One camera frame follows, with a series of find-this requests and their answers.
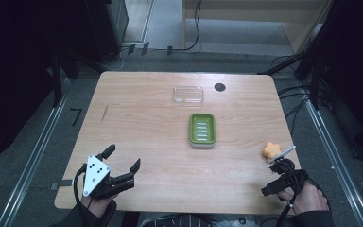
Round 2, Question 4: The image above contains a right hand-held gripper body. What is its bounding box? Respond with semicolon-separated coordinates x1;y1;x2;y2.
267;144;310;192

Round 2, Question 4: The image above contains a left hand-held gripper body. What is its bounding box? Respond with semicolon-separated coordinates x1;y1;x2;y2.
82;154;136;201

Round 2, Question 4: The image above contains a green soap dish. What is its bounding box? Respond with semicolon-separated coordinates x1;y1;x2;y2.
188;113;217;148

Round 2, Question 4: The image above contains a person's right hand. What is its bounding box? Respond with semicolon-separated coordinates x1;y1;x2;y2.
278;181;331;216

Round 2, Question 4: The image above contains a person's left hand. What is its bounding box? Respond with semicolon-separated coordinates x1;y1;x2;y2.
80;194;120;218

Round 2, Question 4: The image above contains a black hex key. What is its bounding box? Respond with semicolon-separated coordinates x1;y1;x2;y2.
69;107;83;128

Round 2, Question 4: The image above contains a striped dark shoe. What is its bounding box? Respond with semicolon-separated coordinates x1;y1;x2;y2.
138;213;216;227

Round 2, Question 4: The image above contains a clear plastic container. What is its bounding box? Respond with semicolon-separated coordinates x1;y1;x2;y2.
171;85;205;107

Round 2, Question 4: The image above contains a black metal stand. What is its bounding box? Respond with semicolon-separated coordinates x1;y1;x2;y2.
257;18;338;110

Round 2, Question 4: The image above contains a black cabinet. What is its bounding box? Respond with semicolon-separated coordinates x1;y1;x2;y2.
84;0;130;64

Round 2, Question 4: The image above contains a light wooden furniture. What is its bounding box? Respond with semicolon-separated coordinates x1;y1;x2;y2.
182;0;334;55

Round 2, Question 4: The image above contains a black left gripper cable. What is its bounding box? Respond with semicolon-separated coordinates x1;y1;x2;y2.
72;163;88;206

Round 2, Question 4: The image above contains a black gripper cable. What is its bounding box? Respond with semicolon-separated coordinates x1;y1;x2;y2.
72;163;88;206
275;160;303;227

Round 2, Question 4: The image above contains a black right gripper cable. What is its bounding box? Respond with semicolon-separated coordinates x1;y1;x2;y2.
275;160;303;227

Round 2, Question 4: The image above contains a grey metal table bracket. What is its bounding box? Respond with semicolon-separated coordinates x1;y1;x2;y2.
50;179;74;191

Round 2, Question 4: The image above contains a metal floor rail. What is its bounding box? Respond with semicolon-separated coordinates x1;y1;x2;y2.
302;91;363;227
0;79;71;227

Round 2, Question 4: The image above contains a bundle of black floor cables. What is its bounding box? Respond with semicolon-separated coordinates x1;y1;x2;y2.
270;55;332;135

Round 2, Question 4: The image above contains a black hanging cable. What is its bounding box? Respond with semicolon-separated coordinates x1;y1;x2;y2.
169;0;202;52

